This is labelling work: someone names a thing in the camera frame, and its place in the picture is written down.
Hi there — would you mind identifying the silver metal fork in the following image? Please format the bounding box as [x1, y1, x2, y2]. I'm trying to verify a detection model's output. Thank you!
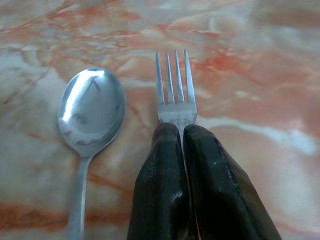
[155, 48, 200, 240]

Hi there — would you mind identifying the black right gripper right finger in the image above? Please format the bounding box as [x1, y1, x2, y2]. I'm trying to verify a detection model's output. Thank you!
[182, 124, 283, 240]

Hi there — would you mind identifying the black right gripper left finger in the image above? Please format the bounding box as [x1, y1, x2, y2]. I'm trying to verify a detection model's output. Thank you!
[126, 122, 197, 240]

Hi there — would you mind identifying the silver metal spoon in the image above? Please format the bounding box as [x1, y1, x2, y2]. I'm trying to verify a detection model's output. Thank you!
[57, 67, 126, 240]

